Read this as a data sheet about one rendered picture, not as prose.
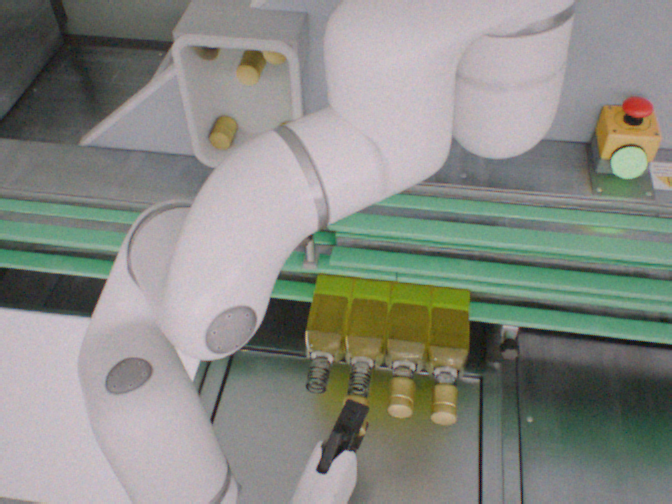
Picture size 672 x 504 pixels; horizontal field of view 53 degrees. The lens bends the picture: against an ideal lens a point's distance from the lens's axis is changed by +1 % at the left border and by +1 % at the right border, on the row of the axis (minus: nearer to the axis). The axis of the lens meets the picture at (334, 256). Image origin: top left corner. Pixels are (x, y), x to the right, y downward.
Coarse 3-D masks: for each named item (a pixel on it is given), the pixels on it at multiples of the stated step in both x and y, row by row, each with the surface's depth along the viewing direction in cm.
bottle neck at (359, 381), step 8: (360, 360) 92; (368, 360) 92; (352, 368) 92; (360, 368) 91; (368, 368) 92; (352, 376) 91; (360, 376) 90; (368, 376) 91; (352, 384) 90; (360, 384) 90; (368, 384) 91; (352, 392) 91; (360, 392) 91; (368, 392) 90
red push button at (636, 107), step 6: (636, 96) 92; (624, 102) 91; (630, 102) 91; (636, 102) 91; (642, 102) 91; (648, 102) 91; (624, 108) 91; (630, 108) 90; (636, 108) 90; (642, 108) 90; (648, 108) 90; (630, 114) 90; (636, 114) 90; (642, 114) 90; (648, 114) 90; (636, 120) 92
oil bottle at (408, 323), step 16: (400, 288) 99; (416, 288) 98; (400, 304) 96; (416, 304) 96; (400, 320) 95; (416, 320) 94; (400, 336) 93; (416, 336) 93; (400, 352) 91; (416, 352) 91; (416, 368) 93
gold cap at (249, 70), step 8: (248, 56) 94; (256, 56) 95; (240, 64) 94; (248, 64) 93; (256, 64) 94; (264, 64) 97; (240, 72) 94; (248, 72) 94; (256, 72) 94; (240, 80) 95; (248, 80) 95; (256, 80) 95
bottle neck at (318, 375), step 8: (312, 360) 93; (320, 360) 92; (328, 360) 93; (312, 368) 92; (320, 368) 91; (328, 368) 92; (312, 376) 91; (320, 376) 91; (328, 376) 92; (312, 384) 90; (320, 384) 90; (320, 392) 91
